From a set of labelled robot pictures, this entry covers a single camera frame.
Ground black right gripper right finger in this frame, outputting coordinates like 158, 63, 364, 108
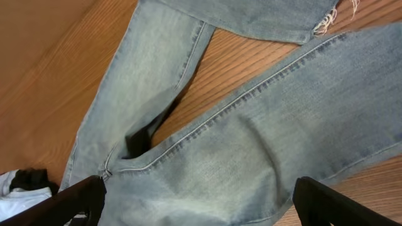
292, 176, 401, 226

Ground black folded garment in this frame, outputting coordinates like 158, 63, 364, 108
9, 168, 59, 195

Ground light blue printed t-shirt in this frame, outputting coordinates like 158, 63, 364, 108
1, 169, 54, 222

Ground blue denim jeans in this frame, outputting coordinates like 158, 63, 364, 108
61, 0, 401, 225

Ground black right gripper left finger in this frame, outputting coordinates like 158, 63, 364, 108
1, 175, 107, 226

